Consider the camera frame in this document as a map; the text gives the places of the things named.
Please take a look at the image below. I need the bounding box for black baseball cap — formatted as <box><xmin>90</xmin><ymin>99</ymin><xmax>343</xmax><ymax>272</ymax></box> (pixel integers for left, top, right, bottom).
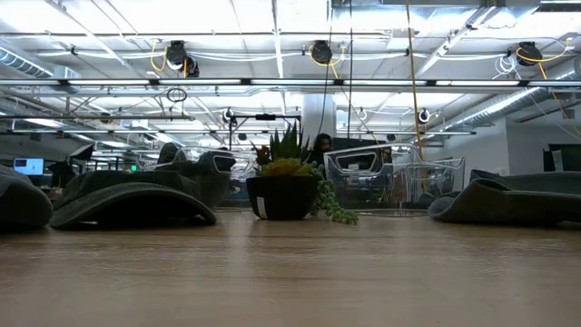
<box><xmin>49</xmin><ymin>170</ymin><xmax>218</xmax><ymax>230</ymax></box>
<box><xmin>428</xmin><ymin>177</ymin><xmax>581</xmax><ymax>227</ymax></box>
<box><xmin>156</xmin><ymin>143</ymin><xmax>237</xmax><ymax>210</ymax></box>

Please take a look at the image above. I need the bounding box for potted succulent plant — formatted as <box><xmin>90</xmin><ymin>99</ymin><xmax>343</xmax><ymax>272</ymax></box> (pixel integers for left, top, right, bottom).
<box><xmin>246</xmin><ymin>121</ymin><xmax>359</xmax><ymax>226</ymax></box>

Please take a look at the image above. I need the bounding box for person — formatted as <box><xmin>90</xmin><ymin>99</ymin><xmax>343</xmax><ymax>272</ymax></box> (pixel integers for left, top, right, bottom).
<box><xmin>310</xmin><ymin>133</ymin><xmax>335</xmax><ymax>167</ymax></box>

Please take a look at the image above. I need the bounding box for clear plastic bin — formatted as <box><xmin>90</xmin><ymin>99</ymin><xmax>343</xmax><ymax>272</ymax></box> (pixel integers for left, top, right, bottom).
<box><xmin>323</xmin><ymin>143</ymin><xmax>467</xmax><ymax>218</ymax></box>
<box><xmin>144</xmin><ymin>145</ymin><xmax>258</xmax><ymax>213</ymax></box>

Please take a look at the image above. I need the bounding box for long ceiling light strip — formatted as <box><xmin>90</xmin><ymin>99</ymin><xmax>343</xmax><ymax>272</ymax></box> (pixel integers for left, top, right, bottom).
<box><xmin>0</xmin><ymin>77</ymin><xmax>581</xmax><ymax>88</ymax></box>

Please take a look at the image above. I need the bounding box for black angled panel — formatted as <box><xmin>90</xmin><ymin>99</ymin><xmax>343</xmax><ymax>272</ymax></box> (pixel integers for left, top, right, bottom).
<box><xmin>67</xmin><ymin>144</ymin><xmax>95</xmax><ymax>161</ymax></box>

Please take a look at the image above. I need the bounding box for computer monitor blue screen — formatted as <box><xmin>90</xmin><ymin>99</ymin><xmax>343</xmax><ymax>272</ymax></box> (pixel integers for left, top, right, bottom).
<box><xmin>13</xmin><ymin>157</ymin><xmax>45</xmax><ymax>176</ymax></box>

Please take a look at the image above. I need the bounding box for black background camera rig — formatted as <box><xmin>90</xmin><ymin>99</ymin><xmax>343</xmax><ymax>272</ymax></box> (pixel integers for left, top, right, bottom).
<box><xmin>229</xmin><ymin>113</ymin><xmax>301</xmax><ymax>151</ymax></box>

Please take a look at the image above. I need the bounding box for black ceiling cable reel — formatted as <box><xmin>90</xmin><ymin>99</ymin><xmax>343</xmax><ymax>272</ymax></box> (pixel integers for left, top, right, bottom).
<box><xmin>165</xmin><ymin>39</ymin><xmax>201</xmax><ymax>78</ymax></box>
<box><xmin>516</xmin><ymin>40</ymin><xmax>545</xmax><ymax>67</ymax></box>
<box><xmin>310</xmin><ymin>39</ymin><xmax>335</xmax><ymax>65</ymax></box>

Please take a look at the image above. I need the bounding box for black cable loop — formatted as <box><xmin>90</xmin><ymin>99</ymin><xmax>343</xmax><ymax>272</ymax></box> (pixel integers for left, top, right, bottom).
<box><xmin>166</xmin><ymin>86</ymin><xmax>188</xmax><ymax>104</ymax></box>

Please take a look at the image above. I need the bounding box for yellow cable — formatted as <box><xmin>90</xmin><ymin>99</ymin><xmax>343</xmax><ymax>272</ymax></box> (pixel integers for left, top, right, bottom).
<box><xmin>405</xmin><ymin>0</ymin><xmax>426</xmax><ymax>160</ymax></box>

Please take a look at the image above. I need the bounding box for silver ventilation duct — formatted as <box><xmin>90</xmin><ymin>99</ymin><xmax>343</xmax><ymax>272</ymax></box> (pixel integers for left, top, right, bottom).
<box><xmin>442</xmin><ymin>85</ymin><xmax>581</xmax><ymax>134</ymax></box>

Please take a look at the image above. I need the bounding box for dark wall screen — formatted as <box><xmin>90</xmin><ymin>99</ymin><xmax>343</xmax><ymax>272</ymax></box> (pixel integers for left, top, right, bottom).
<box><xmin>542</xmin><ymin>144</ymin><xmax>581</xmax><ymax>173</ymax></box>

